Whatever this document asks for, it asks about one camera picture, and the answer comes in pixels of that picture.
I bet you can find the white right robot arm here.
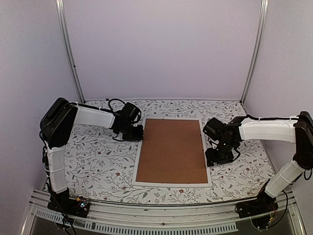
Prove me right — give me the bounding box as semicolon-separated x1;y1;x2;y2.
203;111;313;213

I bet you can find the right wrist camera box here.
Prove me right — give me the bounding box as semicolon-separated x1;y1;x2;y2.
202;118;226;141

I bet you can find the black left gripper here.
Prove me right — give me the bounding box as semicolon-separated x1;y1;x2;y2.
119;123;144;142

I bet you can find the floral patterned table mat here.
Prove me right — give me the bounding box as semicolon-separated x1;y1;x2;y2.
65;100;275;205

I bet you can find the right aluminium corner post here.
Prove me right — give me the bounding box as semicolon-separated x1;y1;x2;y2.
240;0;269;106

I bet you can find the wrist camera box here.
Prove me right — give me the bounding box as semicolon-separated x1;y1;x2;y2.
122;102;141;123
202;118;226;141

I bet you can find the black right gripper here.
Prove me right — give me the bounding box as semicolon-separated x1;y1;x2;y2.
205;140;236;167

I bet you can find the left aluminium corner post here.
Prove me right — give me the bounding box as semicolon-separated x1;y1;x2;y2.
55;0;86;103

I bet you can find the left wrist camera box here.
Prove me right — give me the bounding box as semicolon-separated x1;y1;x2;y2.
122;102;141;123

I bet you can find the aluminium corner post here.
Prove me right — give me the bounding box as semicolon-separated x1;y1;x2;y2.
240;0;269;106
55;0;86;103

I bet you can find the front aluminium rail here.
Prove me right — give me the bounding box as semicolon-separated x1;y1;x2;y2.
21;190;307;235

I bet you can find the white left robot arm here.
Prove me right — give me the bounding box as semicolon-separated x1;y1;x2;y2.
40;97;144;212

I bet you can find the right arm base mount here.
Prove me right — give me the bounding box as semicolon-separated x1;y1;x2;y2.
235;191;278;218

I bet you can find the brown frame backing board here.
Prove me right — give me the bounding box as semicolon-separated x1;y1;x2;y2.
135;119;209;184

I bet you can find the white picture frame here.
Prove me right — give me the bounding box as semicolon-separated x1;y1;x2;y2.
132;117;213;187

